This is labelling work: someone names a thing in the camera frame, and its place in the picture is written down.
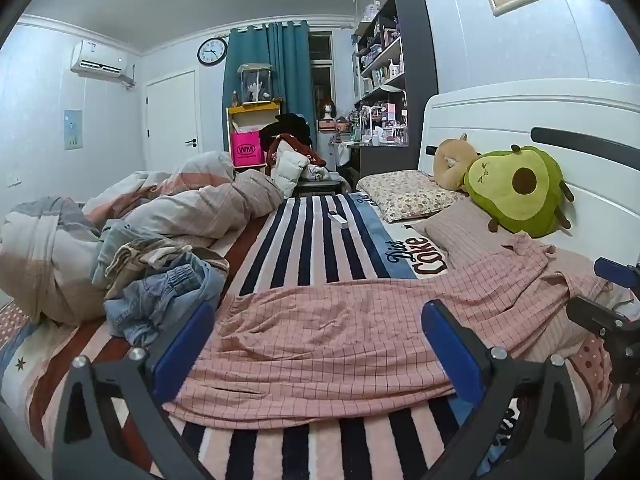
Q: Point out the white air conditioner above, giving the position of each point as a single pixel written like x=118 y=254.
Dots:
x=97 y=57

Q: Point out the striped blanket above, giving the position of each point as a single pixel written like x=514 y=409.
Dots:
x=310 y=240

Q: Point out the pink shopping bag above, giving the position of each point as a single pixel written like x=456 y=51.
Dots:
x=246 y=149

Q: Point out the white down jacket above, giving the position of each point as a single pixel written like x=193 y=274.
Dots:
x=287 y=167

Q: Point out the window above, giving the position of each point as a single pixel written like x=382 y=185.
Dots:
x=321 y=70

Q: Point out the small white box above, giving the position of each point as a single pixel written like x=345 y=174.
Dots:
x=338 y=220

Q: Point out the pink fuzzy blanket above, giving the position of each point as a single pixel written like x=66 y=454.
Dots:
x=465 y=225

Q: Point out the floral pillow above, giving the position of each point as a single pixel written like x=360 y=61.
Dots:
x=405 y=192

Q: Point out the avocado plush toy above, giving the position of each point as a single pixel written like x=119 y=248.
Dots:
x=530 y=200

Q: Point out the wall switch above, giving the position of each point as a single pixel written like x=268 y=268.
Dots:
x=13 y=179

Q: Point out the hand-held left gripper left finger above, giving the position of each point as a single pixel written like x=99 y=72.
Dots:
x=185 y=345

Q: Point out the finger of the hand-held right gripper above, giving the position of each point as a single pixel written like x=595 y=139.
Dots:
x=595 y=315
x=612 y=270

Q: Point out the pale patterned duvet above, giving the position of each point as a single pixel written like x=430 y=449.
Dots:
x=200 y=205

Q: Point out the dark clothes pile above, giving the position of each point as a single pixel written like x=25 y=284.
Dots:
x=290 y=125

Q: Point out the mannequin head with wig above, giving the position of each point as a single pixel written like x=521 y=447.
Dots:
x=327 y=110

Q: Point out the blue denim pants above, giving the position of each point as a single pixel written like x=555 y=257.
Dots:
x=160 y=295

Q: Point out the clear display case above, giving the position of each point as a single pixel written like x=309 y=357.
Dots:
x=369 y=5

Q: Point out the pink checked pants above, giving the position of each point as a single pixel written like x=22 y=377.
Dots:
x=325 y=335

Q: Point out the white headboard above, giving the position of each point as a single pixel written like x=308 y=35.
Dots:
x=500 y=110

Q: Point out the white door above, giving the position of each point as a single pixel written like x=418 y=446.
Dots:
x=170 y=120

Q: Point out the teal curtain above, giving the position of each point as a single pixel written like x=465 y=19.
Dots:
x=285 y=70

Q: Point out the yellow shelf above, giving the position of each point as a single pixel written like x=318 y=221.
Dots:
x=252 y=107

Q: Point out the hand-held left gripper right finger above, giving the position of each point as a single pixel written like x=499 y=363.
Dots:
x=450 y=345

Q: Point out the dark bookshelf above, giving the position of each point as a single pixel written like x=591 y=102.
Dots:
x=417 y=85

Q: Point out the beige garment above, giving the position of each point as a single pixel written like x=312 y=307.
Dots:
x=145 y=255

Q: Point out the small wall poster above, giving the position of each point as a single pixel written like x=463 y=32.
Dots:
x=73 y=130

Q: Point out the glass display case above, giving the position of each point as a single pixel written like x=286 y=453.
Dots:
x=255 y=82

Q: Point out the brown plush toy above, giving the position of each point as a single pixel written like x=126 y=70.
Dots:
x=445 y=160

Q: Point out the round wall clock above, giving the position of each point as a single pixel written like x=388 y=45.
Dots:
x=212 y=51

